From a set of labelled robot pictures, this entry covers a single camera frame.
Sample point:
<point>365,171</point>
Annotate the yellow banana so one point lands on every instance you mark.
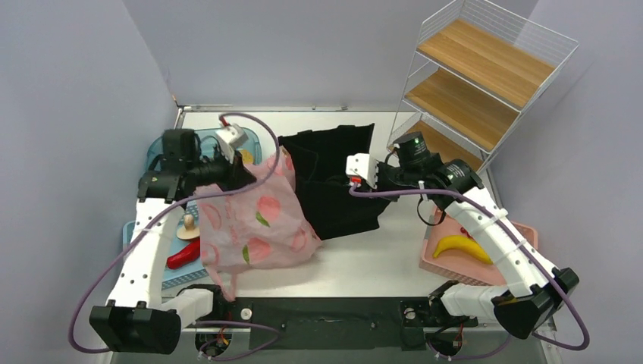
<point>462,244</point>

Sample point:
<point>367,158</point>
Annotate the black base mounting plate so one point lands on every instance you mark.
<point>361,323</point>

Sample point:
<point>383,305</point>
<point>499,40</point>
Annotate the red chili pepper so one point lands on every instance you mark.
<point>189,254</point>

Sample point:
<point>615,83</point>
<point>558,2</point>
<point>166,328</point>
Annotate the blue perforated plastic basket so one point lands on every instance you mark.
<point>171,278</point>

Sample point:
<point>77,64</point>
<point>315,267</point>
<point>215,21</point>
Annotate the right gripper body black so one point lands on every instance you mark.
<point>394,179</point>

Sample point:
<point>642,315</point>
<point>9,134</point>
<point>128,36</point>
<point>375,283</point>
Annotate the teal transparent plastic tray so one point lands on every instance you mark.
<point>209,145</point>

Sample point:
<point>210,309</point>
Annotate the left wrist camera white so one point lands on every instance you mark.
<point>229,139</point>

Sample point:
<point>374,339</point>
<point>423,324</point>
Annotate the red grape bunch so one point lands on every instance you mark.
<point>465,232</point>

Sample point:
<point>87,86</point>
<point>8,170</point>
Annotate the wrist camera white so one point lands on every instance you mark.
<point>362,170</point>
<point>229,139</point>

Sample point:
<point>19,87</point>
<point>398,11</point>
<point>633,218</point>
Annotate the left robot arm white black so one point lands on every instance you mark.
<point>134,318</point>

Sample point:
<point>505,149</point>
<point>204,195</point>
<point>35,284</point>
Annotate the brown bread slice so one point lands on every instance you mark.
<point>247,157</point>

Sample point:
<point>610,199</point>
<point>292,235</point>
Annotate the pink plastic grocery bag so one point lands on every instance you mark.
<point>263,228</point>

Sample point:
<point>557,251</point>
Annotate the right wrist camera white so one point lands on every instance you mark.
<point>362,170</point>

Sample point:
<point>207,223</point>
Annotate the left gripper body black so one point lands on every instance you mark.
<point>218,170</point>

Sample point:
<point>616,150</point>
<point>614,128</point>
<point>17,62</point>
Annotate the pink perforated plastic basket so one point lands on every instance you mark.
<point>453,264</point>

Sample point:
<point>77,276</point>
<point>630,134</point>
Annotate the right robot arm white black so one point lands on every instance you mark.
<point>534,288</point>

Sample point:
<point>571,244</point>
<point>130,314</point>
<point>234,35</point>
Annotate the white wire wooden shelf rack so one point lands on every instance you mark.
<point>476,71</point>

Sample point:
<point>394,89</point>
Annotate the black fabric grocery bag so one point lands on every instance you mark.
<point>322,187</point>

